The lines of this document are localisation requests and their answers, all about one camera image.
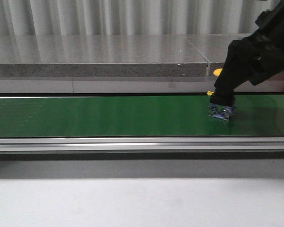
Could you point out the grey corrugated curtain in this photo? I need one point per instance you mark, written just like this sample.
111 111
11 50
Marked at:
130 17

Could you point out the aluminium conveyor side rail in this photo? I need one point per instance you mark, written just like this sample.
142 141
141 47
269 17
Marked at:
196 147

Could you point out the green conveyor belt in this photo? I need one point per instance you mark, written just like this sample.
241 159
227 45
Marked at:
119 116

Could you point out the grey stone slab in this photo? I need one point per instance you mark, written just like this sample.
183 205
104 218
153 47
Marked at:
214 47
87 56

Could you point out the grey stone slab right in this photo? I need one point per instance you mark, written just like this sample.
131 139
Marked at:
214 47

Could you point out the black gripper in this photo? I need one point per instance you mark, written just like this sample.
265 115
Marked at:
254 58

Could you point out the yellow mushroom push button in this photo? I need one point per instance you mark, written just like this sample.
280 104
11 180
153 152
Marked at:
222 102

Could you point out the grey stone slab left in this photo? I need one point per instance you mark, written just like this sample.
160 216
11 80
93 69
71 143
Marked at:
87 56

